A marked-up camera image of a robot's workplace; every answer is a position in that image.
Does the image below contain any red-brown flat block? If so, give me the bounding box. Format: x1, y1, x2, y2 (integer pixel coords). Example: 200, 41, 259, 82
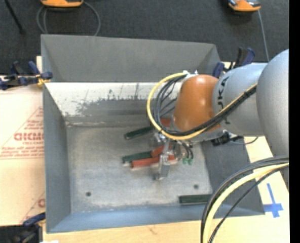
159, 118, 173, 129
151, 145, 166, 158
131, 156, 164, 169

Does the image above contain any grey metal bin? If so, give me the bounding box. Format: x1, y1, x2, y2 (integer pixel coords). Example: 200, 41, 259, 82
40, 34, 266, 234

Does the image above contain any dark green flat block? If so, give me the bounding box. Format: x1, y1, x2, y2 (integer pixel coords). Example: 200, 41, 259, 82
122, 150, 154, 164
124, 126, 155, 140
178, 194, 213, 205

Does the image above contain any black cylinder on white bracket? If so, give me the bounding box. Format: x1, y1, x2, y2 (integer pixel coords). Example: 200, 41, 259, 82
211, 132, 243, 147

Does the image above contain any brown cardboard board red print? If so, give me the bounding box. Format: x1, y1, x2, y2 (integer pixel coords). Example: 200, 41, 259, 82
0, 56, 47, 227

